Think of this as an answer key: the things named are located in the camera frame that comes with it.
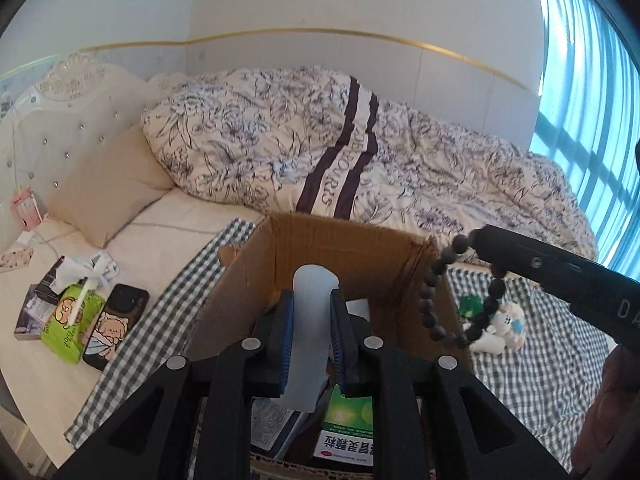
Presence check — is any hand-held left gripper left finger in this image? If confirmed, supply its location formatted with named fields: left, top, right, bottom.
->
left=52, top=287, right=297, bottom=480

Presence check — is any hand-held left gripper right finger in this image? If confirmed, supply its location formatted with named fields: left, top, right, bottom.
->
left=327, top=286, right=571, bottom=480

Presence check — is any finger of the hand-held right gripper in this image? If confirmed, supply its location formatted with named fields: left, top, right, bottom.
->
left=470, top=225, right=576, bottom=291

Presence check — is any white bent tube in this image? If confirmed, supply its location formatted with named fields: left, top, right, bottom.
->
left=287, top=263, right=338, bottom=411

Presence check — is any dark bead bracelet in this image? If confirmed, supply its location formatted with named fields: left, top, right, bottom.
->
left=419, top=234, right=508, bottom=351

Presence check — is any brown cardboard box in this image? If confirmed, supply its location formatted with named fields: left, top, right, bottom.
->
left=187, top=211, right=473, bottom=480

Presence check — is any person's right forearm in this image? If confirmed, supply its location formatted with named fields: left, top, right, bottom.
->
left=570, top=342, right=640, bottom=478

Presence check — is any white plush toy blue star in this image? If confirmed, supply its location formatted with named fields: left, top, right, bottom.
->
left=487, top=300, right=527, bottom=348

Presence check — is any green snack packet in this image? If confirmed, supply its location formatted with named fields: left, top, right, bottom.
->
left=457, top=295, right=484, bottom=319

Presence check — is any green medicine box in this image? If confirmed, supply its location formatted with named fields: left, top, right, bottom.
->
left=312, top=384, right=376, bottom=471

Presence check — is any white blue medicine box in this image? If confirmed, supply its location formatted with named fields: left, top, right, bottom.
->
left=250, top=397, right=311, bottom=461

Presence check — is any white cylindrical container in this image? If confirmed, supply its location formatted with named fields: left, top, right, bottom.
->
left=464, top=327, right=505, bottom=356

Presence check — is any grey white checked cloth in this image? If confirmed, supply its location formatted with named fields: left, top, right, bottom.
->
left=64, top=217, right=618, bottom=451

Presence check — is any cartoon bear phone case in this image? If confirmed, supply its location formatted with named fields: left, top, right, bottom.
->
left=82, top=284, right=150, bottom=371

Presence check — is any blue tinted window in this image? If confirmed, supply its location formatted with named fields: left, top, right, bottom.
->
left=527, top=0, right=640, bottom=281

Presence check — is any white crumpled wrapper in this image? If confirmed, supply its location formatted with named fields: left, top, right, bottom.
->
left=55, top=252, right=121, bottom=291

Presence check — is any white stick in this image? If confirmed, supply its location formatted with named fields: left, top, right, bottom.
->
left=70, top=277, right=96, bottom=326

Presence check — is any floral quilt with dark stripes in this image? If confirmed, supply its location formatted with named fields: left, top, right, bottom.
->
left=141, top=66, right=598, bottom=266

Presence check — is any green cartoon tissue pack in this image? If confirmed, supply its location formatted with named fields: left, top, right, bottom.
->
left=40, top=282, right=108, bottom=363

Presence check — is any beige pillow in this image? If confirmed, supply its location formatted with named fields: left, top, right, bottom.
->
left=47, top=125, right=176, bottom=248

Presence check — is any black small box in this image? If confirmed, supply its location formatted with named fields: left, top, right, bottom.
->
left=35, top=255, right=67, bottom=292

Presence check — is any grey purple small box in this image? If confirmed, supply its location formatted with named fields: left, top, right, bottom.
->
left=14, top=285, right=57, bottom=342

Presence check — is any floral patterned card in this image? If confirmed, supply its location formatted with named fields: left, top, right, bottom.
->
left=0, top=247, right=35, bottom=273

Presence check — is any pink packet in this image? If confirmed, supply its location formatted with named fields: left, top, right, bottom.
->
left=12, top=187, right=43, bottom=231

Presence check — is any white tufted headboard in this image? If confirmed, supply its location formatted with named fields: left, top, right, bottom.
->
left=0, top=52, right=188, bottom=271

